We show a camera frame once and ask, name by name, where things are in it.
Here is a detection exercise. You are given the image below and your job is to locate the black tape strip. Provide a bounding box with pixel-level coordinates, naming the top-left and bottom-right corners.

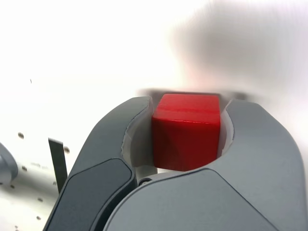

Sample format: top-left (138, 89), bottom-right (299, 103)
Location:
top-left (48, 138), bottom-right (68, 195)

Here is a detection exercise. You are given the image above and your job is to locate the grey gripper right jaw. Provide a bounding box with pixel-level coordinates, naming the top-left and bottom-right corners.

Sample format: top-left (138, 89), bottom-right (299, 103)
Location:
top-left (103, 98), bottom-right (308, 231)

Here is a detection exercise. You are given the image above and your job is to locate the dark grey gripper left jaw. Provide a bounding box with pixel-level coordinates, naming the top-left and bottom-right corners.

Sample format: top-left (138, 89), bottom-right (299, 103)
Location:
top-left (43, 95), bottom-right (159, 231)

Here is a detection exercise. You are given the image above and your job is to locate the red cube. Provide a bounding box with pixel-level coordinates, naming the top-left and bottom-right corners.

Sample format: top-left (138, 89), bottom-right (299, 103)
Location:
top-left (151, 93), bottom-right (221, 172)

